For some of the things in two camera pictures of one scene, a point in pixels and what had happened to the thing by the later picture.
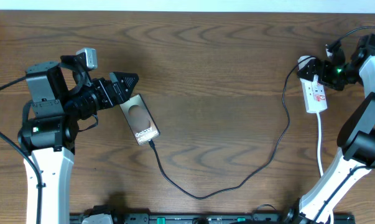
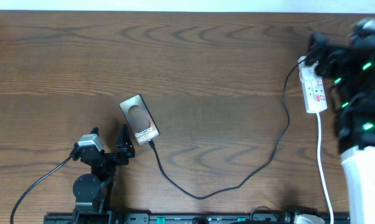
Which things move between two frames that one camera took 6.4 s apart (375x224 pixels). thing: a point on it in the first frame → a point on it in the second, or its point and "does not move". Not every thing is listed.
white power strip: x=314 y=98 does not move
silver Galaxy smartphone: x=140 y=120 does not move
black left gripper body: x=104 y=98 → x=114 y=162
